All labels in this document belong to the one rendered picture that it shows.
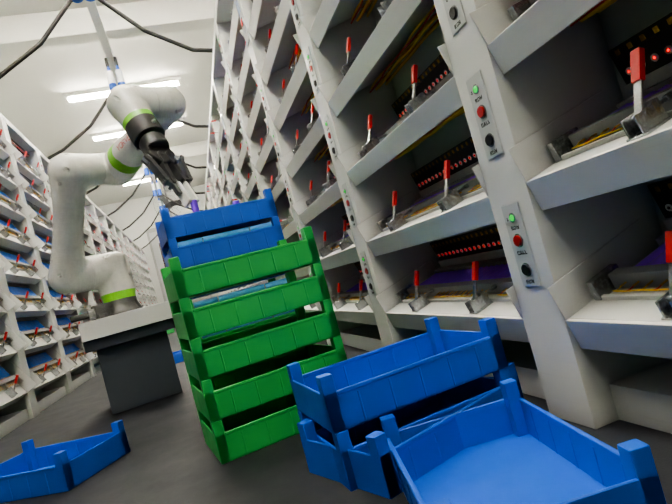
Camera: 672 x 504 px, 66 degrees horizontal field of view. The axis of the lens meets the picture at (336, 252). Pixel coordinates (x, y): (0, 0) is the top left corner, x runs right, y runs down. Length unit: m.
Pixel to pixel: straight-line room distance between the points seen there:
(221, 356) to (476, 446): 0.50
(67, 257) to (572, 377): 1.70
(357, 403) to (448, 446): 0.14
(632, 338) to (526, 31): 0.39
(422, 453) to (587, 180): 0.41
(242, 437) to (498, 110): 0.73
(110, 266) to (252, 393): 1.20
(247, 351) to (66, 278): 1.15
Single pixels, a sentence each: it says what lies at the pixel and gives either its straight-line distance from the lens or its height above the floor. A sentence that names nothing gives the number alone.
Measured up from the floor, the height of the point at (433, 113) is 0.51.
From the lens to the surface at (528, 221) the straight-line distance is 0.77.
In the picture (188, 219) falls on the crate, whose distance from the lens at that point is 1.39.
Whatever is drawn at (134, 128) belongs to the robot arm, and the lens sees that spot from 1.56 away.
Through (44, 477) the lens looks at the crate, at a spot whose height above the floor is 0.04.
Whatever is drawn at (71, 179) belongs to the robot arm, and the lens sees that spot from 1.94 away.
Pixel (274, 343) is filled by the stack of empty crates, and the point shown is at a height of 0.19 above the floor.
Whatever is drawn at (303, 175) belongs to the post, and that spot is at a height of 0.69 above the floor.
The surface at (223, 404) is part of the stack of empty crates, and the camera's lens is 1.05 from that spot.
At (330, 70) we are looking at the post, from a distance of 1.48.
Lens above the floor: 0.30
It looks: 2 degrees up
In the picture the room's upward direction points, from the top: 15 degrees counter-clockwise
